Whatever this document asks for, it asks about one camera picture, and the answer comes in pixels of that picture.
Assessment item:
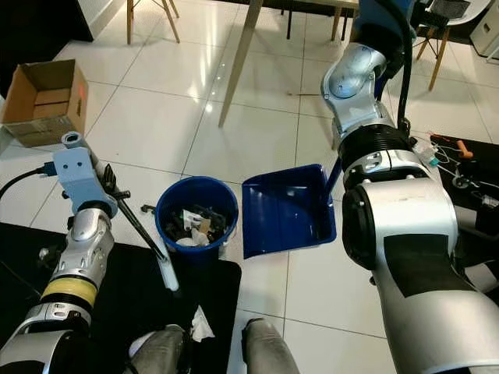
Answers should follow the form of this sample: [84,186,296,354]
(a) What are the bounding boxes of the long-handled broom white head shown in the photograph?
[62,131,182,294]

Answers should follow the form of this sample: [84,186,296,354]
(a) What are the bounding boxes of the blue dustpan with long handle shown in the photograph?
[242,152,348,260]

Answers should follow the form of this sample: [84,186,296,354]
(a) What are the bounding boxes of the black plastic trash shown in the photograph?
[165,210,188,238]

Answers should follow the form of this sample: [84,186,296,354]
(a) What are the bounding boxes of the blue round bucket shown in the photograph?
[154,176,239,259]

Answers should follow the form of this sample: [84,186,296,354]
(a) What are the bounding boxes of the white paper tissue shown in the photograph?
[189,305,215,341]

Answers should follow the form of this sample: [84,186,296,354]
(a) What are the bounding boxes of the chair with wooden legs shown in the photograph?
[127,0,180,44]

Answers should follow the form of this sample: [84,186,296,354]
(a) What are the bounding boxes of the grey left robot leg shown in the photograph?
[125,323,194,374]

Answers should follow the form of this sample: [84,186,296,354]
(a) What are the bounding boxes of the grey robot leg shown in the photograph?
[125,323,194,374]
[240,318,303,374]

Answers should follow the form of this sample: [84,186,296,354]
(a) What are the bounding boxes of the black furniture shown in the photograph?
[0,0,118,98]

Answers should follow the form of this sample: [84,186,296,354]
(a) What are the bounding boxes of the light wooden table leg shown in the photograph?
[218,0,264,129]

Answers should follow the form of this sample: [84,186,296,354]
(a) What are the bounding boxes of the grey right robot leg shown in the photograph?
[240,318,303,374]

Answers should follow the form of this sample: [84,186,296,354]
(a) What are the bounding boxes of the white chair wooden legs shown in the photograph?
[417,0,472,90]

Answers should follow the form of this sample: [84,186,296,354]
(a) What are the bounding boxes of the light blue left wrist camera mount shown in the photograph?
[53,144,118,217]

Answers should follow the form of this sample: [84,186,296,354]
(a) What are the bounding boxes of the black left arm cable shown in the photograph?
[0,166,59,199]

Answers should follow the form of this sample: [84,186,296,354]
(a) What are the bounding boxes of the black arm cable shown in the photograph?
[374,0,416,133]
[0,166,59,199]

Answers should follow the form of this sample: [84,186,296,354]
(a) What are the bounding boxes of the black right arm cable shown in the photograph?
[374,0,416,133]

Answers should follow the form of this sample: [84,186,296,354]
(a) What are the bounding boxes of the orange-handled tool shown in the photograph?
[433,136,475,159]

